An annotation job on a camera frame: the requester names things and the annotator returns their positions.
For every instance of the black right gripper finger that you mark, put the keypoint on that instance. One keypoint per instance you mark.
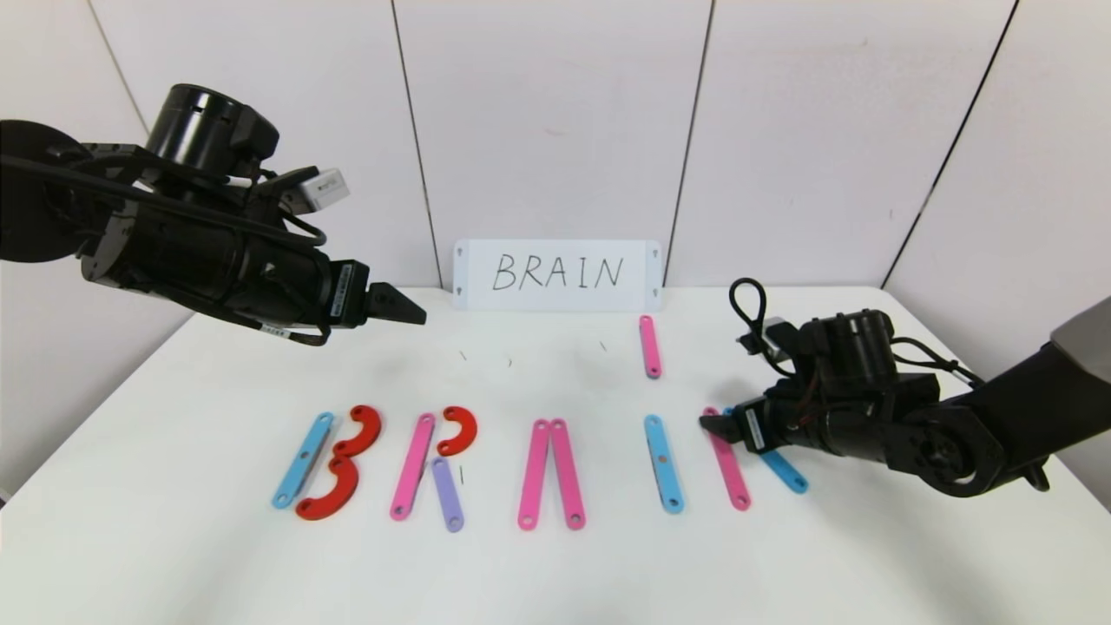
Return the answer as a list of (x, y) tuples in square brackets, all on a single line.
[(725, 432), (720, 418)]

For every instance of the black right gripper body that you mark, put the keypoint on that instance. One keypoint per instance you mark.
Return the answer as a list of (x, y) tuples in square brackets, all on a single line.
[(752, 429)]

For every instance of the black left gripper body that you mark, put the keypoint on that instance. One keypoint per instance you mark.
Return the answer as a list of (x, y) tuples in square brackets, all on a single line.
[(349, 294)]

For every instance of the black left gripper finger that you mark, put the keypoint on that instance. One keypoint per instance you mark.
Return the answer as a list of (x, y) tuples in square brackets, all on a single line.
[(399, 319), (395, 299)]

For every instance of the long pink bar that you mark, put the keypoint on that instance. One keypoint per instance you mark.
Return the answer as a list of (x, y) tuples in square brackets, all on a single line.
[(567, 473), (731, 473), (533, 475), (412, 466)]

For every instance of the short blue bar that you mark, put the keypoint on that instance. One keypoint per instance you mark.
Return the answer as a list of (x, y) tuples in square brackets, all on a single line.
[(788, 476)]

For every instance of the small red arc piece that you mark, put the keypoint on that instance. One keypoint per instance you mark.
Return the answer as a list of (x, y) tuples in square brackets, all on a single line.
[(464, 431)]

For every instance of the short purple bar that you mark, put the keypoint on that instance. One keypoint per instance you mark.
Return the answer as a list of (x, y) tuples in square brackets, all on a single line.
[(448, 495)]

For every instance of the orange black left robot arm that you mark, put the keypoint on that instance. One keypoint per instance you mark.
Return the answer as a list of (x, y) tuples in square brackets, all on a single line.
[(147, 247)]

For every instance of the white BRAIN word card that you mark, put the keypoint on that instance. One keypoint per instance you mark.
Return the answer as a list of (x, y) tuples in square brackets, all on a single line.
[(555, 299)]

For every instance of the long blue bar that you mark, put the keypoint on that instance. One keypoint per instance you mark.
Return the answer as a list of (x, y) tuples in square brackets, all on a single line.
[(663, 463), (302, 460)]

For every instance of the short pink bar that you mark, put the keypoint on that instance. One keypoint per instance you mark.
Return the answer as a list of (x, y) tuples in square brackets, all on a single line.
[(649, 347)]

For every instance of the medium red arc piece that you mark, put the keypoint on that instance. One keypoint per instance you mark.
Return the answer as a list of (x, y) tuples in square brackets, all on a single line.
[(373, 428)]

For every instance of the large red arc piece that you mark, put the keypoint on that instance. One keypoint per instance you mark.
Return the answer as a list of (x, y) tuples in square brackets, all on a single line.
[(345, 490)]

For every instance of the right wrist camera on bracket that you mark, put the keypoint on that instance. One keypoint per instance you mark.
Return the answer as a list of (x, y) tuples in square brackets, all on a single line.
[(772, 337)]

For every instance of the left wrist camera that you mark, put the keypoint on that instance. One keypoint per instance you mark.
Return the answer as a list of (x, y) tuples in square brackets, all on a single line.
[(319, 191)]

